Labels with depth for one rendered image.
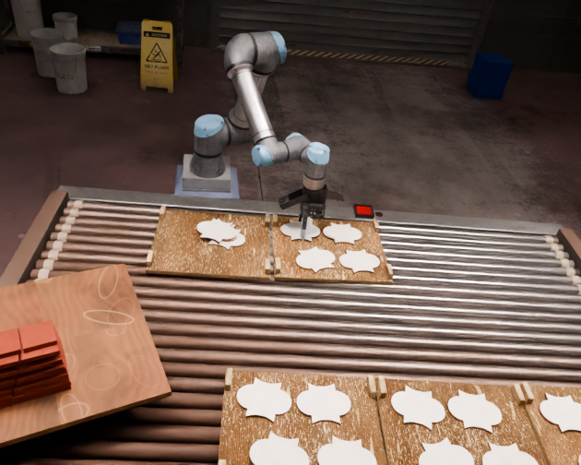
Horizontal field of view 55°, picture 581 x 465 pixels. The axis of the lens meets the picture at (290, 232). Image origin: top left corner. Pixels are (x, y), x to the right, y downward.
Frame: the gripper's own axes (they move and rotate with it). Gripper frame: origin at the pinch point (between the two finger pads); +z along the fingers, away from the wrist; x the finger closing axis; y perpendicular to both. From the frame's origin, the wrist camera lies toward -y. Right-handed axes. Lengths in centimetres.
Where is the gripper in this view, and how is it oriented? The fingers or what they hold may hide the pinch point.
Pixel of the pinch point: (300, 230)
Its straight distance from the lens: 206.5
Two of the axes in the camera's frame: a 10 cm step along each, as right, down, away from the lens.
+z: -1.1, 7.9, 6.0
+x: -0.5, -6.0, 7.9
